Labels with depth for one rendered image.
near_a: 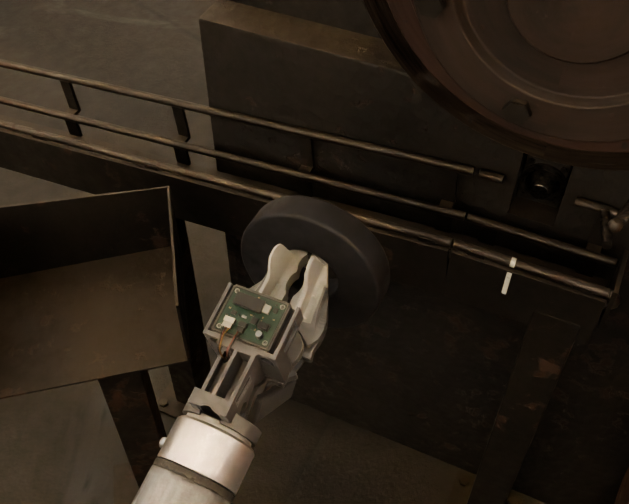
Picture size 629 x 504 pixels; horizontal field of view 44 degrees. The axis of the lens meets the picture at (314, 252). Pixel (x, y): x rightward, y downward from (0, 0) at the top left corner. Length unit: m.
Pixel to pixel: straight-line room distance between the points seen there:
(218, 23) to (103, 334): 0.43
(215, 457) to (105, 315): 0.45
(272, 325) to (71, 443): 1.06
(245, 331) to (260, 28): 0.49
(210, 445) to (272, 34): 0.56
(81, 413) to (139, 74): 1.20
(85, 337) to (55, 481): 0.64
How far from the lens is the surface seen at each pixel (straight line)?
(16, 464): 1.69
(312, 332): 0.72
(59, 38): 2.77
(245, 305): 0.68
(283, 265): 0.75
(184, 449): 0.66
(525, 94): 0.71
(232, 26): 1.05
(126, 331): 1.04
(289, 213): 0.73
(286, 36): 1.02
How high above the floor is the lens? 1.42
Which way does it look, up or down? 48 degrees down
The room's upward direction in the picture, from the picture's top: straight up
